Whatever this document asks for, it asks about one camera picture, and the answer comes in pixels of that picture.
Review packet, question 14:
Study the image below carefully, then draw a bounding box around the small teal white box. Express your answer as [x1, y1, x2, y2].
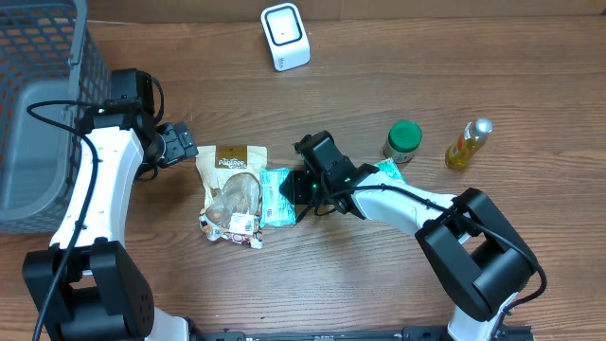
[375, 157, 406, 184]

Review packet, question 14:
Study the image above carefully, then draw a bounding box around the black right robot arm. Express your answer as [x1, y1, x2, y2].
[279, 131, 546, 340]

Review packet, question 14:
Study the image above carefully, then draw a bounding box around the green lid white jar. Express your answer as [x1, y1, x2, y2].
[383, 120, 422, 164]

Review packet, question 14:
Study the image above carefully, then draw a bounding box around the grey plastic shopping basket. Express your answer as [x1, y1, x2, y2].
[1, 0, 111, 234]

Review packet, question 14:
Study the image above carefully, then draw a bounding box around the white barcode scanner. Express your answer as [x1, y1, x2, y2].
[260, 3, 311, 72]

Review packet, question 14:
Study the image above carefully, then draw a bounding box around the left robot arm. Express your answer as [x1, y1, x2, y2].
[22, 68, 202, 341]

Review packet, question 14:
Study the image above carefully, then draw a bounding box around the yellow liquid bottle silver cap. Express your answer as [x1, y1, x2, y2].
[445, 117, 493, 171]

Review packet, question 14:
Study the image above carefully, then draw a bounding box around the teal tissue pack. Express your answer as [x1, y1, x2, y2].
[260, 168, 296, 228]

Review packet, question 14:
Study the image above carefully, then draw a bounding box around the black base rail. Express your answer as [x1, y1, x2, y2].
[188, 324, 536, 341]

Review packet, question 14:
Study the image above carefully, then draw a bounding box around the brown snack packet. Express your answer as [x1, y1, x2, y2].
[195, 145, 268, 249]

